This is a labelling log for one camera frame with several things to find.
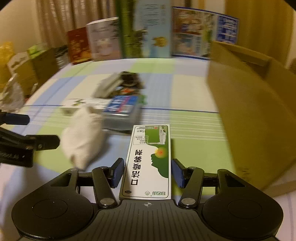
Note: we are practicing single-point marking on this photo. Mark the brown cartons pile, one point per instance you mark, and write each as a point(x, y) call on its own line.
point(34, 70)

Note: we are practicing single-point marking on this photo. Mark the brown cardboard box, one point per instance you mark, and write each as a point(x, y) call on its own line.
point(255, 96)

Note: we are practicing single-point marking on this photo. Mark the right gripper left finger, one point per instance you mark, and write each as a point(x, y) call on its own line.
point(115, 172)

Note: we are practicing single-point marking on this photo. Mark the crumpled silver bag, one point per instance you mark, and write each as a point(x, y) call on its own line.
point(12, 97)

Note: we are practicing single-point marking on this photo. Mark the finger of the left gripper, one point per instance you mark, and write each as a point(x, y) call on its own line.
point(13, 118)
point(36, 142)

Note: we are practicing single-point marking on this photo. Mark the white square night light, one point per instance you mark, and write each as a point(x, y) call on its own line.
point(83, 139)

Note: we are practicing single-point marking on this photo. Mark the green white spray box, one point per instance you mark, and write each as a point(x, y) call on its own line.
point(147, 174)

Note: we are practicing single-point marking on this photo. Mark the white parrot ointment box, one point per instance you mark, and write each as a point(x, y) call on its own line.
point(70, 106)

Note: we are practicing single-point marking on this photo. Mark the yellow curtain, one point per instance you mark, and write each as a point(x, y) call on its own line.
point(264, 26)

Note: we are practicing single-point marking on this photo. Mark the yellow plastic bag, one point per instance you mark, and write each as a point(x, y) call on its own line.
point(6, 52)

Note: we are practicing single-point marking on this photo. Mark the dark purple sock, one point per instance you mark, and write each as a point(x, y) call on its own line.
point(131, 80)

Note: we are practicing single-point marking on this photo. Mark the grey sachet packet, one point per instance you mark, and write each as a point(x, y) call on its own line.
point(107, 86)

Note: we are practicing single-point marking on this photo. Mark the blue milk carton box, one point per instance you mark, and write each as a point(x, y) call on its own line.
point(194, 30)

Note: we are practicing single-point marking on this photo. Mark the red gift box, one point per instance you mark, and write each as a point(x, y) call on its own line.
point(78, 46)

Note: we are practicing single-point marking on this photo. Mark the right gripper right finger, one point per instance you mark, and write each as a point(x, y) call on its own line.
point(178, 171)

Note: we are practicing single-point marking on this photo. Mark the beige curtain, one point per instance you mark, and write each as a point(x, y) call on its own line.
point(56, 18)

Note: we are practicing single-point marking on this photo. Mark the blue grey card box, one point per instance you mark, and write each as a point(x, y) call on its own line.
point(122, 113)

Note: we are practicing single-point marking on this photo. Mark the green milk carton box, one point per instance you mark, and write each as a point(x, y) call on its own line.
point(145, 28)

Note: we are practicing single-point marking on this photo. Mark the white humidifier box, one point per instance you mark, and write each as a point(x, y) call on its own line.
point(103, 39)

